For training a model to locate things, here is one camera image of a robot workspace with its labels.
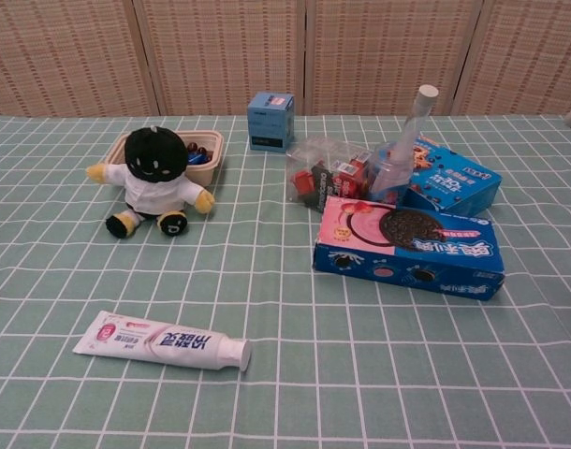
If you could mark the white toothpaste tube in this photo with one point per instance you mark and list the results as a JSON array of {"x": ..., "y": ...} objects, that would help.
[{"x": 173, "y": 346}]

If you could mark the blue chocolate chip cookie box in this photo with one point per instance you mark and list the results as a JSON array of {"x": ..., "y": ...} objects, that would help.
[{"x": 454, "y": 187}]

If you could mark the blue pink Oreo box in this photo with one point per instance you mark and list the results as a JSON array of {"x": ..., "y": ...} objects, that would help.
[{"x": 407, "y": 262}]

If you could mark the clear container red coffee sachets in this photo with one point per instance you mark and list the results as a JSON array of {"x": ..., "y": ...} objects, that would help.
[{"x": 323, "y": 182}]

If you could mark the small light blue carton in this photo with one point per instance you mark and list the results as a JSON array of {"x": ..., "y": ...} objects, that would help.
[{"x": 267, "y": 126}]

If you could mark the green checked tablecloth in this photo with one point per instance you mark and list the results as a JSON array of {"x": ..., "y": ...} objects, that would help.
[{"x": 267, "y": 280}]

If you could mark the beige plastic tray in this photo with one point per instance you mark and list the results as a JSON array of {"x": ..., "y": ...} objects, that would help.
[{"x": 210, "y": 169}]

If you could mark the bamboo folding screen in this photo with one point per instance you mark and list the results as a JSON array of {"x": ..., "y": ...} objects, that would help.
[{"x": 210, "y": 51}]

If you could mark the pile of red candies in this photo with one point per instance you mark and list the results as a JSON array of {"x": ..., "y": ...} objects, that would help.
[{"x": 202, "y": 149}]

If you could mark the blue snack packet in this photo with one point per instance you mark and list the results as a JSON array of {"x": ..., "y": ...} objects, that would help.
[{"x": 197, "y": 159}]

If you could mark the black plush doll white coat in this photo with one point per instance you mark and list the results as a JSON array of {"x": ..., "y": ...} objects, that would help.
[{"x": 150, "y": 187}]

